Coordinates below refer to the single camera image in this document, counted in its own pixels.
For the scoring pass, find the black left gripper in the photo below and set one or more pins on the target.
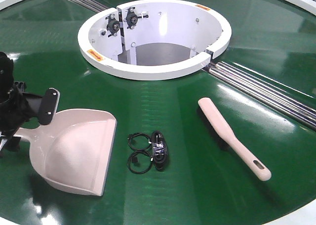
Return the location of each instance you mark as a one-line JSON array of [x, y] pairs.
[[20, 106]]

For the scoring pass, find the pink plastic dustpan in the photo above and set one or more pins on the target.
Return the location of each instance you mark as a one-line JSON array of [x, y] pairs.
[[73, 152]]

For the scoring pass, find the pink hand brush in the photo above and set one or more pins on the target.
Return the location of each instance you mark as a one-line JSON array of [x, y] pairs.
[[225, 132]]

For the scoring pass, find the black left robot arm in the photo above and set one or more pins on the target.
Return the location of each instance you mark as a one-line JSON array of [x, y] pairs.
[[6, 76]]

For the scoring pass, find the green conveyor belt surface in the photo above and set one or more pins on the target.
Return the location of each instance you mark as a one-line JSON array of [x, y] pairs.
[[168, 165]]

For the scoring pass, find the orange warning sticker front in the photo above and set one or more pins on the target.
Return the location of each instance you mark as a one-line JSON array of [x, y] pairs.
[[97, 56]]

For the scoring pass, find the orange warning sticker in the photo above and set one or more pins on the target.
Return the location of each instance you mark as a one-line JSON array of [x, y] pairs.
[[97, 56], [203, 7]]

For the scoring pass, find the orange warning sticker back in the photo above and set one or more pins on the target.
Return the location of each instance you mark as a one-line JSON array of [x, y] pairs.
[[203, 7]]

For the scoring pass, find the right chrome roller bars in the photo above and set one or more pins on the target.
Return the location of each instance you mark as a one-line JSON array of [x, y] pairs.
[[264, 92]]

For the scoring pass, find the left black bearing mount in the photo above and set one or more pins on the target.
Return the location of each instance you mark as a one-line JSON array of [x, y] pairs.
[[113, 25]]

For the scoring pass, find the black bearing mount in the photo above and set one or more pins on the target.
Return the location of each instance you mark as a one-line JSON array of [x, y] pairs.
[[113, 25], [132, 17]]

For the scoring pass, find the right black bearing mount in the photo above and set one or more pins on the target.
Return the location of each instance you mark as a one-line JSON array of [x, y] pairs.
[[132, 17]]

